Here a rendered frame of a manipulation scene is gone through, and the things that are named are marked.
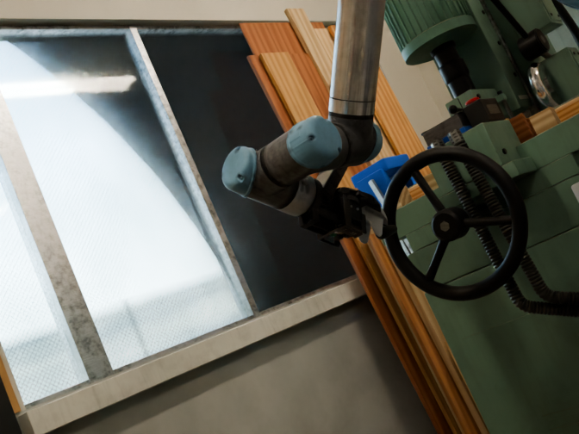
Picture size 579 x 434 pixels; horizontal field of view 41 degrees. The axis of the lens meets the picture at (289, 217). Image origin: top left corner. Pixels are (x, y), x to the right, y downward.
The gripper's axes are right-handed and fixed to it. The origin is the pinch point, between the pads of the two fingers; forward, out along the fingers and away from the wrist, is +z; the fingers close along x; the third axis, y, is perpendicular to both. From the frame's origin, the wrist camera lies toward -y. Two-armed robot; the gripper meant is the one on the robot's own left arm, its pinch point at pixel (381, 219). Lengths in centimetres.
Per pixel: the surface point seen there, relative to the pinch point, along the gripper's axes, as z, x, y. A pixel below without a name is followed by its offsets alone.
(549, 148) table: 21.8, 25.0, -11.7
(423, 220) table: 21.4, -5.9, -9.3
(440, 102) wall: 208, -117, -194
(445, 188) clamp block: 12.1, 7.1, -7.8
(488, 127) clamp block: 11.0, 19.4, -15.1
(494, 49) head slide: 31, 14, -49
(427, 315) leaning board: 135, -92, -40
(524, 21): 36, 20, -56
